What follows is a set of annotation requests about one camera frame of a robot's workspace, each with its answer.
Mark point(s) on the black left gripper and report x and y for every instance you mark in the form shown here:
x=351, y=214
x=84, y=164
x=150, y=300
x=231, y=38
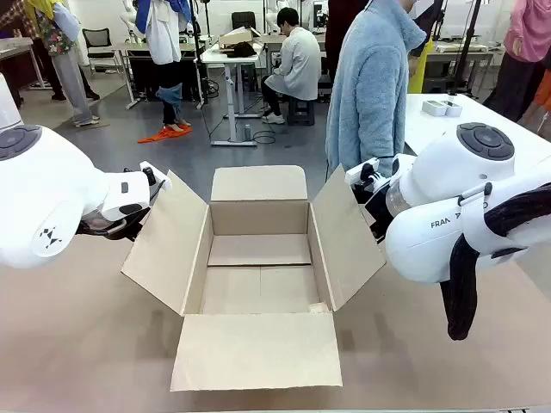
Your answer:
x=134, y=226

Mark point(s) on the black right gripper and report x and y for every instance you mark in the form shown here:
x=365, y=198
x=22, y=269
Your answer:
x=375, y=206

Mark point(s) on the brown cardboard box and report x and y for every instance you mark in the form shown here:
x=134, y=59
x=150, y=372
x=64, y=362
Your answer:
x=258, y=348

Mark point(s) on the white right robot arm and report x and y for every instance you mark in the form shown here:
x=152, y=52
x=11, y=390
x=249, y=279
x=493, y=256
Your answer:
x=435, y=202

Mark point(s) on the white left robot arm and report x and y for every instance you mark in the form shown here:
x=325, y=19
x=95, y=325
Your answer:
x=43, y=193

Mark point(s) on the orange cloth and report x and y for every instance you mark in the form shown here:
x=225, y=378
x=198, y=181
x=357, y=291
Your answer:
x=165, y=134

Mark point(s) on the white side table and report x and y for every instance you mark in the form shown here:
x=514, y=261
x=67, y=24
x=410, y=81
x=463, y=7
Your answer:
x=435, y=129

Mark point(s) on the small white box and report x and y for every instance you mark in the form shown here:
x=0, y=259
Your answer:
x=432, y=107
x=453, y=109

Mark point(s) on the person in blue fleece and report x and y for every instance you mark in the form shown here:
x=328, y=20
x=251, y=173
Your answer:
x=370, y=86

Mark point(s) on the dark plastic stool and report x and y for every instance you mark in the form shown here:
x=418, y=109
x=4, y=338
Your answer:
x=300, y=112

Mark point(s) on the seated person in white coat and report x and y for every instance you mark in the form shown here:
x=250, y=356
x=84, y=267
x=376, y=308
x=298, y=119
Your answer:
x=297, y=64

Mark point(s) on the dark red clothed figure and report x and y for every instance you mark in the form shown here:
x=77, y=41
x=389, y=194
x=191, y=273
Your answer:
x=338, y=34

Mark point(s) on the black mesh office chair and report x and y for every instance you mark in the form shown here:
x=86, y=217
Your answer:
x=100, y=45

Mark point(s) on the mannequin with white blue clothes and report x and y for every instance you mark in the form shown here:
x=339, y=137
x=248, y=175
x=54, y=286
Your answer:
x=165, y=38

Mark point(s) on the white standing desk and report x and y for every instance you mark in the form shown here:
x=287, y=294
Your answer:
x=228, y=60

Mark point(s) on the black tripod pole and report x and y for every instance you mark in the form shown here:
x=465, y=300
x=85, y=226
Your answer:
x=467, y=38

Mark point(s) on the mannequin with floral clothes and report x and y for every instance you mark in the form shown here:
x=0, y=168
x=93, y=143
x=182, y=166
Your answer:
x=64, y=47

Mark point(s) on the black cloth item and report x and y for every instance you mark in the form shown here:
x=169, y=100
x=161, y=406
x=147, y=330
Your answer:
x=242, y=50

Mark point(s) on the open cardboard box on desk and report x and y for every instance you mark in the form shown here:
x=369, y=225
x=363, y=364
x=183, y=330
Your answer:
x=237, y=38

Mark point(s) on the wood top desk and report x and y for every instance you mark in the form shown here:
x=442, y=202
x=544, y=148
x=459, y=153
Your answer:
x=17, y=45

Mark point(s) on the person in pink hoodie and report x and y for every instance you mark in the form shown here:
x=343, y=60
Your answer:
x=523, y=38

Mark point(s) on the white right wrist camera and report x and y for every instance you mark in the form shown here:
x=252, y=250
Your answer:
x=359, y=168

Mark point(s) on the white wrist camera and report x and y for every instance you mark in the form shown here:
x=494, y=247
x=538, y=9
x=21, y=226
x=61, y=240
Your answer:
x=156, y=176
x=359, y=168

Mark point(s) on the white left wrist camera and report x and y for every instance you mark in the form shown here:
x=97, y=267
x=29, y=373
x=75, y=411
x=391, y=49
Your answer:
x=156, y=176

